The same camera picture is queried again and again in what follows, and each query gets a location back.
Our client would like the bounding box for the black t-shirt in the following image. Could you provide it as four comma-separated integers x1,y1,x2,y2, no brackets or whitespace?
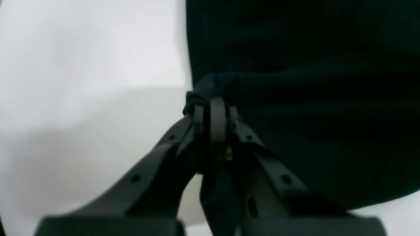
183,0,420,236

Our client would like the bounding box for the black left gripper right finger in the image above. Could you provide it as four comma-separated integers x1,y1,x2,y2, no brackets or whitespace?
210,97,387,236

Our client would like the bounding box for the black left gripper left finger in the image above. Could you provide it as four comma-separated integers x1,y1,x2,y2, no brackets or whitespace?
35,106,204,236

